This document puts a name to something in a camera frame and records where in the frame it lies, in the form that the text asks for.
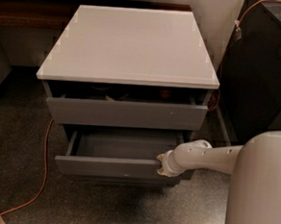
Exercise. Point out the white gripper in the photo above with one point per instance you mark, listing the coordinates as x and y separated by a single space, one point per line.
167 164

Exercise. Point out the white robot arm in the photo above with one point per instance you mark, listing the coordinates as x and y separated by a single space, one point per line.
254 195

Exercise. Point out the brown round object in drawer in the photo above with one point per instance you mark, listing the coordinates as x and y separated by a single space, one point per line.
165 93

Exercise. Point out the grey drawer cabinet white top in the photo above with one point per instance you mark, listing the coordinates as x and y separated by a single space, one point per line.
124 54

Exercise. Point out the grey top drawer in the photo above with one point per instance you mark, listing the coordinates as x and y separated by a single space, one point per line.
127 114

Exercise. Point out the black cabinet on right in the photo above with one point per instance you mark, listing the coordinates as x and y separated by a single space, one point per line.
250 72

